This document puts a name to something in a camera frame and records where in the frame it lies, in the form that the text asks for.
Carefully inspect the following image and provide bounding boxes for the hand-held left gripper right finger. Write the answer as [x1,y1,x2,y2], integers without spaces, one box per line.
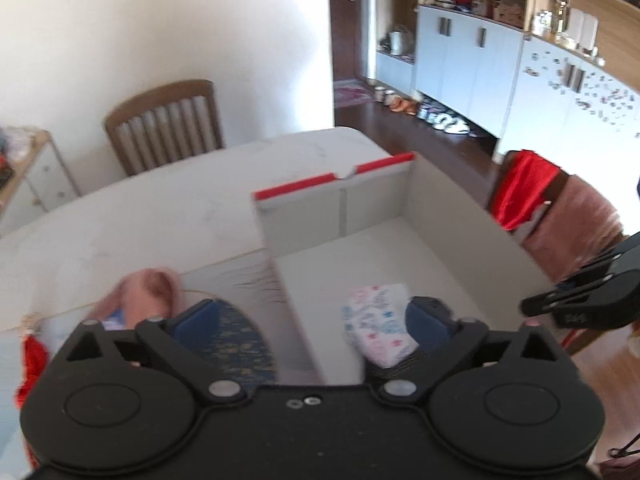
[369,296,572,407]

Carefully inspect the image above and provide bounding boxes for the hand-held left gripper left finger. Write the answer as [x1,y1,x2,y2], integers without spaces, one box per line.
[64,299,250,408]

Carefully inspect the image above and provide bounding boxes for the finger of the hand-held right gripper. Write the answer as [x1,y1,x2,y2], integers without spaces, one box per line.
[520,282,613,331]
[555,247,621,292]

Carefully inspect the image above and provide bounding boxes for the white printed cloth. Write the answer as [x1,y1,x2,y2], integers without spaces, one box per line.
[341,282,421,368]

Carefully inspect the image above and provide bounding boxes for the dark blue patterned cloth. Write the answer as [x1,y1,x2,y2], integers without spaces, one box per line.
[175,300,278,386]

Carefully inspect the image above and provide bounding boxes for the pink fleece garment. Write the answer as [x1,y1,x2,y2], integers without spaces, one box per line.
[85,267,183,332]

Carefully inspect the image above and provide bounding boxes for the white cardboard box red rim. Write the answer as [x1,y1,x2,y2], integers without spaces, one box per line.
[250,152,561,386]

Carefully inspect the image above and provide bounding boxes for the red garment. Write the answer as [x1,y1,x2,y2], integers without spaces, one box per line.
[15,335,51,461]

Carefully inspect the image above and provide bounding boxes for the pink fringed scarf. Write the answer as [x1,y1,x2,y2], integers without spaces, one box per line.
[522,175,623,281]

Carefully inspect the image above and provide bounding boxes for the black polka dot cloth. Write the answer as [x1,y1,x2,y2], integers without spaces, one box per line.
[365,350,426,382]

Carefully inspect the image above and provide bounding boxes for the red cloth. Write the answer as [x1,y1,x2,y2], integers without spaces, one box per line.
[492,151,561,231]

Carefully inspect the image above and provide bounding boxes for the dark wooden chair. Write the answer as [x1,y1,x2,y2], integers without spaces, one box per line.
[487,150,626,356]

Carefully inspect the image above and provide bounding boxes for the row of shoes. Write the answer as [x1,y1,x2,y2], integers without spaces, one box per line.
[372,85,496,138]

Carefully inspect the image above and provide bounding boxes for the white wooden sideboard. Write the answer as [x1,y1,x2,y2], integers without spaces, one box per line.
[0,130,81,236]

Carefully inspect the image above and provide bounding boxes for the wooden slat-back chair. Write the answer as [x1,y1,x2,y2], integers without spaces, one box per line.
[104,79,225,177]

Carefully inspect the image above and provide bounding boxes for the red patterned rug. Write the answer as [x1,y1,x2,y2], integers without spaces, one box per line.
[333,85,373,109]

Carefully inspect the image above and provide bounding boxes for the white canisters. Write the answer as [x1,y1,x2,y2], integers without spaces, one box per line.
[570,8,599,51]

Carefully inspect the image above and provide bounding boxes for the assorted sideboard clutter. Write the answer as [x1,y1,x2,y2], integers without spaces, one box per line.
[0,125,31,186]

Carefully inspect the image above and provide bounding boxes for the metal pot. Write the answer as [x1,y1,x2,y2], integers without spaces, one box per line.
[387,30,416,56]

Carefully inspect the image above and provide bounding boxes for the dark wooden door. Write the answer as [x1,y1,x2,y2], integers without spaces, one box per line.
[328,0,381,83]

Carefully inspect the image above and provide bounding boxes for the pale blue wall cabinet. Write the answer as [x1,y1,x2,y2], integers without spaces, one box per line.
[375,0,640,181]

